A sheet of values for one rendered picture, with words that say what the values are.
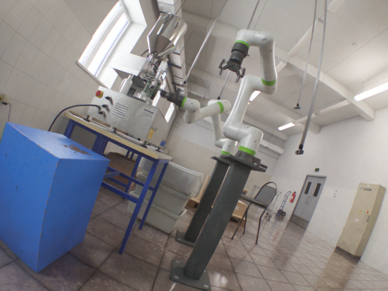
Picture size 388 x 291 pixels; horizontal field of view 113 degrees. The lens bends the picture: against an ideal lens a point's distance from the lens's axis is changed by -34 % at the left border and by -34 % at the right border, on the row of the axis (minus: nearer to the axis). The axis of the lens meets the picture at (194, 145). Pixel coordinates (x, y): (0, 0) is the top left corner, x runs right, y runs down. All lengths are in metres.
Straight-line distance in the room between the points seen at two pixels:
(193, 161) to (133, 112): 10.39
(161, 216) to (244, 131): 1.21
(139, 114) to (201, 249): 0.98
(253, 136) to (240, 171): 0.25
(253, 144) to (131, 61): 1.03
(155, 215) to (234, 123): 1.25
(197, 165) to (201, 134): 1.86
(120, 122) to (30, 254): 0.96
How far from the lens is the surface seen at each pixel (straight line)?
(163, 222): 2.08
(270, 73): 1.35
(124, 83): 1.44
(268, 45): 1.19
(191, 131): 11.75
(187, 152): 11.62
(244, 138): 1.33
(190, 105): 1.52
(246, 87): 1.48
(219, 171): 1.97
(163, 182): 2.02
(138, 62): 1.49
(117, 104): 1.38
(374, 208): 5.69
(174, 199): 1.99
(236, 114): 1.40
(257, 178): 12.32
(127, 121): 1.32
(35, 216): 0.94
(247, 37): 1.21
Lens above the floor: 0.79
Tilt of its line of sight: 4 degrees up
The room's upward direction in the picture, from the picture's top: 23 degrees clockwise
